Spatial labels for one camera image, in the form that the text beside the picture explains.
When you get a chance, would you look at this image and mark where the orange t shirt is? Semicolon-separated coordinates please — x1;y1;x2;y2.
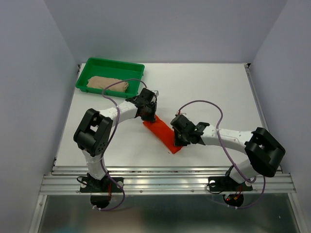
143;115;183;154

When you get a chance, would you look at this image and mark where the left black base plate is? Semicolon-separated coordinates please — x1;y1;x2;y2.
76;176;121;194

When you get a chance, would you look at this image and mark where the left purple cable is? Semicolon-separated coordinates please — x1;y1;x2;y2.
102;79;148;211

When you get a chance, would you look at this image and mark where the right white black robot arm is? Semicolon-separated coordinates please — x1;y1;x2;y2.
171;115;286;192

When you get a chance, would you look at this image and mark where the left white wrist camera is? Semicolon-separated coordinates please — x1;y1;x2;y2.
152;90;159;97

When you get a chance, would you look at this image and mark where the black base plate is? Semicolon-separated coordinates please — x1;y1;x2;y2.
76;176;121;194
207;176;253;193

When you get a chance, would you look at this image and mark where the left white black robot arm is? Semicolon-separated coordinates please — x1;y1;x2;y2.
73;88;158;192

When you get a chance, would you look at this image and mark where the aluminium rail frame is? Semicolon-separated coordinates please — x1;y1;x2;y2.
29;64;303;233

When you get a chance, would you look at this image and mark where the green plastic tray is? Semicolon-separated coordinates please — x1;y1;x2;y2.
75;58;145;99

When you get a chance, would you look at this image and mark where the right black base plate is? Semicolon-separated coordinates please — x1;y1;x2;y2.
207;176;253;193

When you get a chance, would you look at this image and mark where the beige folded t shirt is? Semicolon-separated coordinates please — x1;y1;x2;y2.
86;76;129;92

